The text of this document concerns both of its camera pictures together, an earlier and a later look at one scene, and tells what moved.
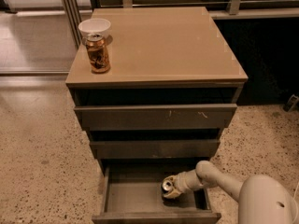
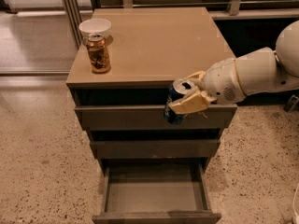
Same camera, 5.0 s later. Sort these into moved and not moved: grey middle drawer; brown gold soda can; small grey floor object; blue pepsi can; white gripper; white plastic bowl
Moved: blue pepsi can; white gripper
Not moved: grey middle drawer; white plastic bowl; small grey floor object; brown gold soda can
